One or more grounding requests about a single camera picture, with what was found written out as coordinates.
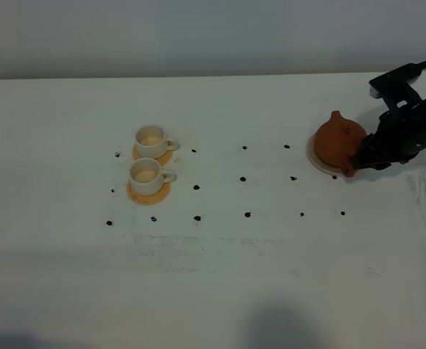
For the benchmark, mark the front orange coaster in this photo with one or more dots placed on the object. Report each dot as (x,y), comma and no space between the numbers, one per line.
(148,200)

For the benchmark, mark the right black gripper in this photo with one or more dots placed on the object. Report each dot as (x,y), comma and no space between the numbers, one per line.
(399,138)

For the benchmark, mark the cream teapot coaster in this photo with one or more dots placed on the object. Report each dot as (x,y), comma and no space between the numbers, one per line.
(317,163)

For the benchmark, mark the brown clay teapot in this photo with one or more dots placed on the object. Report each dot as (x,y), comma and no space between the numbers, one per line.
(337,140)

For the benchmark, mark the rear orange coaster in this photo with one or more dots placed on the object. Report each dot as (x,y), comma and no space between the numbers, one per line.
(162,160)

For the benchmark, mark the front white teacup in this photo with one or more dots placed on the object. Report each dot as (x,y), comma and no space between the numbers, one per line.
(147,177)

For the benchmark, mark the rear white teacup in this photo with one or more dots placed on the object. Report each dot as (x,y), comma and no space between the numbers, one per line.
(153,142)

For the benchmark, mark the orange coaster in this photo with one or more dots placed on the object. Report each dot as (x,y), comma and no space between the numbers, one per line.
(148,200)
(162,160)

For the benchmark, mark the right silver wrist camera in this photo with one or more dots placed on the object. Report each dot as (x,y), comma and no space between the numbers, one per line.
(394,87)

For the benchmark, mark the white teacup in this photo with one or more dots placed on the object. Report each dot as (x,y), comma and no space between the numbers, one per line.
(147,177)
(153,142)

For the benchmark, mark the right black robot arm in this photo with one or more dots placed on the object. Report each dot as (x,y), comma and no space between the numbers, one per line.
(400,136)

